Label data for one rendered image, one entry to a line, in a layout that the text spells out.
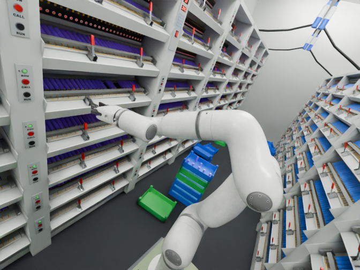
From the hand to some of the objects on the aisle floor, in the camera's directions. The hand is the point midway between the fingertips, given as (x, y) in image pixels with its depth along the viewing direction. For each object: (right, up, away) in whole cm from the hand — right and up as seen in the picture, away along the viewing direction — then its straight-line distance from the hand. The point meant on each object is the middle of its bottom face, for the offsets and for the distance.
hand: (98, 106), depth 74 cm
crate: (+14, -79, +82) cm, 114 cm away
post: (-56, -78, +32) cm, 102 cm away
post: (-19, -62, +89) cm, 110 cm away
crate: (+41, -78, +103) cm, 136 cm away
